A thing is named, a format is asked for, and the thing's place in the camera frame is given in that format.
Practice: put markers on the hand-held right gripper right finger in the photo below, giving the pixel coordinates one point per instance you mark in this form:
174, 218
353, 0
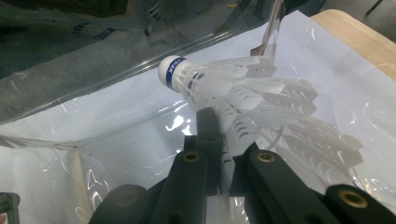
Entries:
246, 152

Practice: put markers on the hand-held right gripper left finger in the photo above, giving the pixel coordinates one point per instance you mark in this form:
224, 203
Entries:
207, 133

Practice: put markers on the clear plastic bag beige trim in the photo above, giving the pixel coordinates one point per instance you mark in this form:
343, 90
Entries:
77, 62

